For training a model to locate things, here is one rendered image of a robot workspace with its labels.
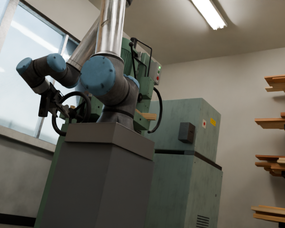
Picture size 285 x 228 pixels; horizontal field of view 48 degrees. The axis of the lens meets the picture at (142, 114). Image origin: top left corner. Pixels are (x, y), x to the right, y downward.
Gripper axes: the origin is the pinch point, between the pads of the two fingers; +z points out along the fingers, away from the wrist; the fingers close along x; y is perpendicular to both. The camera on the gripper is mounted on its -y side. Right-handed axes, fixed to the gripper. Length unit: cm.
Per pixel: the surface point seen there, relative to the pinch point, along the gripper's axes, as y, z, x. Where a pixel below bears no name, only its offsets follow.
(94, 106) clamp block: 22.5, 16.7, -0.8
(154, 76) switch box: 85, 51, -8
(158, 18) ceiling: 247, 99, 60
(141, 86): 69, 45, -4
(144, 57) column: 93, 38, -2
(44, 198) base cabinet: -29, 46, 28
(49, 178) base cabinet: -17, 41, 28
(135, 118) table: 24.0, 28.9, -24.6
